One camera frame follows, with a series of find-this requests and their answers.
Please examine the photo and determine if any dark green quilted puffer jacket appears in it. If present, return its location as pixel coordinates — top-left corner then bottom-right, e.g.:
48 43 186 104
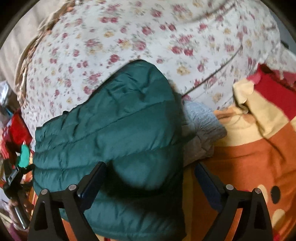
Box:
33 60 186 240

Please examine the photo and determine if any bright green garment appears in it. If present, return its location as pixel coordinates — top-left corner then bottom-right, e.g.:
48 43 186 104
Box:
18 144 30 168

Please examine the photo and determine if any red garment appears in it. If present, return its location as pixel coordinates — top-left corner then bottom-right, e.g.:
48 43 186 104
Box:
1 109 33 160

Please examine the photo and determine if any orange patterned blanket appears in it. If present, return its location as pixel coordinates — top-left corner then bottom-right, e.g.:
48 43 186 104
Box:
182 65 295 240

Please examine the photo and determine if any light grey sweatshirt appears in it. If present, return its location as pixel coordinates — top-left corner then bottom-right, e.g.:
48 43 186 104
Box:
182 100 227 167

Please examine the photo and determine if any beige padded headboard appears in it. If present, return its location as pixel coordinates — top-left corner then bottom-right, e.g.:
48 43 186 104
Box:
1 0 65 86

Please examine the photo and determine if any white floral quilt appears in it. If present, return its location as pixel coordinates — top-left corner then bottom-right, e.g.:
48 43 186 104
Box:
15 1 295 134

